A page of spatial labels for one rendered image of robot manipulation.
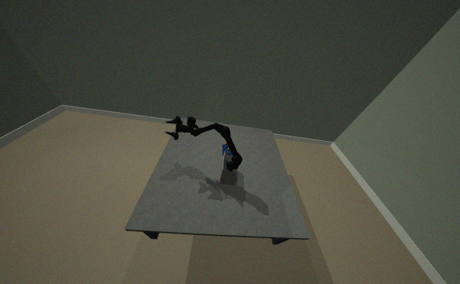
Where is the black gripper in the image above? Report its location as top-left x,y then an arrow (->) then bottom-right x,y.
165,116 -> 187,140

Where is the blue circuit board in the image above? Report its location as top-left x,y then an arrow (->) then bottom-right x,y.
222,143 -> 232,156

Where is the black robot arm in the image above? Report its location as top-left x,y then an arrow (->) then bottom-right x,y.
186,116 -> 243,171

